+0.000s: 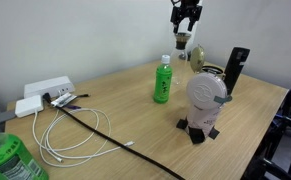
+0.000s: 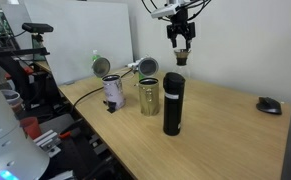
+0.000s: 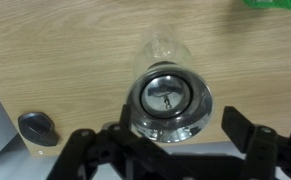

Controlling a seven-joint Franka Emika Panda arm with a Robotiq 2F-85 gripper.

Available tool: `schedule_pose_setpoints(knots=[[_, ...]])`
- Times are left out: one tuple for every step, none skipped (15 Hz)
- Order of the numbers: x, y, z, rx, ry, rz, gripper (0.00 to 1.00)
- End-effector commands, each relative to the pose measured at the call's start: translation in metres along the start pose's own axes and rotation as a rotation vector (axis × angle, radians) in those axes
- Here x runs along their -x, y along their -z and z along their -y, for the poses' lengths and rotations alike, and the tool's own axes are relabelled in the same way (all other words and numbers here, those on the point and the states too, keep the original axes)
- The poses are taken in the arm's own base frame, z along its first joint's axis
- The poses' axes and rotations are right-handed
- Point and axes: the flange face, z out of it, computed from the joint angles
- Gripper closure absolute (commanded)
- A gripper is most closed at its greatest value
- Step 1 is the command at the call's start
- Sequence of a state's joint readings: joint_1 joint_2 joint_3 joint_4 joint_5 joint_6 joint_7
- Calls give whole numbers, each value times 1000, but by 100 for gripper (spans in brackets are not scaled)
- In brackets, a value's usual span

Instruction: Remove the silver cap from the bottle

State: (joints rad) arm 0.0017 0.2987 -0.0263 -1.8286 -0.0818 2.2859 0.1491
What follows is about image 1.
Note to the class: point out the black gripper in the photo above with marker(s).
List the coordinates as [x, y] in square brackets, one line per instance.
[186, 10]

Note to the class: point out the clear glass carafe bottle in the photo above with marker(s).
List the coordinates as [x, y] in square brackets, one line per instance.
[182, 45]

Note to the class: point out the small green tea bottle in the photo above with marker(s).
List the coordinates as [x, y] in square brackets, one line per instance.
[162, 83]

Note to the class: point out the large green plastic bottle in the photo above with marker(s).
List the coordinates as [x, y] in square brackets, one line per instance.
[8, 160]

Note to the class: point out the gold tin can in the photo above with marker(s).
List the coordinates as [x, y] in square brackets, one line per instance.
[213, 69]

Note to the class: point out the white round tin lid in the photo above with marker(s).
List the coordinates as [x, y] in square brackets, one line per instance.
[205, 90]

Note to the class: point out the black thermos flask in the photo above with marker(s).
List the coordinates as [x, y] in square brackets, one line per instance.
[235, 70]

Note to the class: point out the white pink tin can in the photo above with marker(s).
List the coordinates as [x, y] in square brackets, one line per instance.
[203, 118]

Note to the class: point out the small purple pen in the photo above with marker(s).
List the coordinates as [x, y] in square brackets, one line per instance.
[73, 107]

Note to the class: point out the silver foil packet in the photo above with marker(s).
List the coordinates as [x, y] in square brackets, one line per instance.
[63, 100]

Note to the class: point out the white power strip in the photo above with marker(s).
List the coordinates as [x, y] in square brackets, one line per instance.
[48, 86]

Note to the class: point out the white power adapter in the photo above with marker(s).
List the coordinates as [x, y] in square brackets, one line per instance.
[29, 106]

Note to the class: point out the black metal frame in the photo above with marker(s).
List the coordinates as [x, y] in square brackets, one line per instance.
[278, 140]

